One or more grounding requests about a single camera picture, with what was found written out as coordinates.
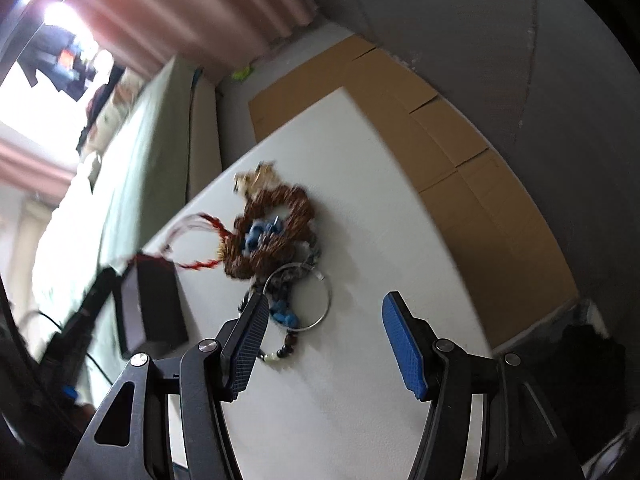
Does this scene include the pile of clothes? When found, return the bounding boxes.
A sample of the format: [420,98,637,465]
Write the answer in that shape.
[75,67,141,161]

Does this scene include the grey bead bracelet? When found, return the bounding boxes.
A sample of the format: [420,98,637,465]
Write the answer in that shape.
[299,230,322,267]

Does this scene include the pale patterned blanket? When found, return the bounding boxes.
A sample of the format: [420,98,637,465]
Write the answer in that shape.
[32,155,118,356]

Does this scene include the red string bracelet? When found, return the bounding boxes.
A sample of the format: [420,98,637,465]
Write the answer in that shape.
[160,212,236,273]

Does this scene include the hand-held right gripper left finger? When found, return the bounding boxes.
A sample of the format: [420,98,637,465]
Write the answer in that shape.
[62,292,271,480]

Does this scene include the dark bead bracelet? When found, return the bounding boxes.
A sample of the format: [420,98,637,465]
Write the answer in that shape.
[260,295,303,366]

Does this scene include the bed with green sheet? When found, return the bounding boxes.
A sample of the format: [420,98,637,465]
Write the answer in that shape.
[30,55,223,358]

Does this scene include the silver bangle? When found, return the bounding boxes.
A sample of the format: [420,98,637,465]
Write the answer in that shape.
[265,262,333,333]

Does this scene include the narrow pink curtain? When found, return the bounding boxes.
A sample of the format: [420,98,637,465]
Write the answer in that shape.
[0,135,76,196]

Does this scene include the pale butterfly ornament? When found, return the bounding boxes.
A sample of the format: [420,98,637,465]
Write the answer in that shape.
[235,161,279,195]

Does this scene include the wide pink curtain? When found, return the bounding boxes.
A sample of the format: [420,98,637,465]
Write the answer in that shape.
[65,0,326,81]

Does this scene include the thin black cable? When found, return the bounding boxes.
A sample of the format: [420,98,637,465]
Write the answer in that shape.
[27,309,118,388]

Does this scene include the brown cardboard sheet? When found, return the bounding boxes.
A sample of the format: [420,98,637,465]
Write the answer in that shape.
[248,34,581,351]

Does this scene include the brown beaded necklace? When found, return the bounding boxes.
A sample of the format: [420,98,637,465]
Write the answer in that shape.
[222,185,316,281]

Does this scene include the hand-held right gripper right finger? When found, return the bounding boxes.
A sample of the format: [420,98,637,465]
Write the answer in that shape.
[381,291,586,480]

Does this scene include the blue bead bracelet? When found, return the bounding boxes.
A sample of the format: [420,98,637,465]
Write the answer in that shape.
[244,217,286,256]

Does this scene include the black jewelry box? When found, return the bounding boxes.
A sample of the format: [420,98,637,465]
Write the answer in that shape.
[114,255,190,360]

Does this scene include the hanging dark clothes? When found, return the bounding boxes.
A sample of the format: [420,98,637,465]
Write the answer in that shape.
[17,25,101,103]

